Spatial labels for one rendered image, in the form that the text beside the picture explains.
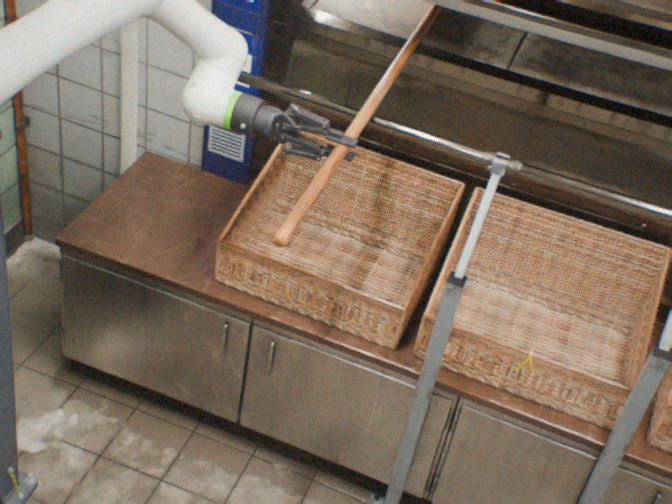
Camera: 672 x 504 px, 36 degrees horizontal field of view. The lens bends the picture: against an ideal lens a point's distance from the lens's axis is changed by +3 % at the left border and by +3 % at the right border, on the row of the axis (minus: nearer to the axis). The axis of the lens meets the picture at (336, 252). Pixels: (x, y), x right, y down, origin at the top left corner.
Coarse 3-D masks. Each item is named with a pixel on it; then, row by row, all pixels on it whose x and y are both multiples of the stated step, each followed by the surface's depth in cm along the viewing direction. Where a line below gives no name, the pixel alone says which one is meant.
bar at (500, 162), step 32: (288, 96) 252; (320, 96) 251; (384, 128) 247; (480, 160) 243; (512, 160) 241; (576, 192) 239; (608, 192) 237; (480, 224) 241; (448, 288) 239; (448, 320) 245; (640, 384) 235; (416, 416) 268; (640, 416) 241; (608, 448) 250; (608, 480) 256
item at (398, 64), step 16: (432, 16) 287; (416, 32) 277; (400, 64) 263; (384, 80) 255; (368, 112) 243; (352, 128) 236; (336, 160) 225; (320, 176) 219; (304, 192) 215; (320, 192) 217; (304, 208) 210; (288, 224) 205; (288, 240) 203
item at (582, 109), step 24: (312, 24) 281; (336, 24) 281; (360, 24) 282; (384, 48) 278; (432, 48) 278; (456, 72) 274; (480, 72) 272; (504, 72) 273; (528, 96) 271; (552, 96) 268; (576, 96) 269; (600, 120) 267; (624, 120) 265; (648, 120) 264
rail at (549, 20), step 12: (468, 0) 246; (480, 0) 245; (492, 0) 245; (504, 12) 245; (516, 12) 244; (528, 12) 243; (552, 24) 242; (564, 24) 242; (576, 24) 241; (588, 36) 241; (600, 36) 240; (612, 36) 239; (624, 36) 239; (636, 48) 239; (648, 48) 238; (660, 48) 237
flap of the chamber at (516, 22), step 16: (432, 0) 249; (448, 0) 248; (496, 0) 255; (512, 0) 258; (528, 0) 261; (480, 16) 247; (496, 16) 246; (512, 16) 245; (560, 16) 253; (576, 16) 256; (544, 32) 244; (560, 32) 243; (624, 32) 251; (640, 32) 254; (592, 48) 242; (608, 48) 241; (624, 48) 240; (656, 64) 239
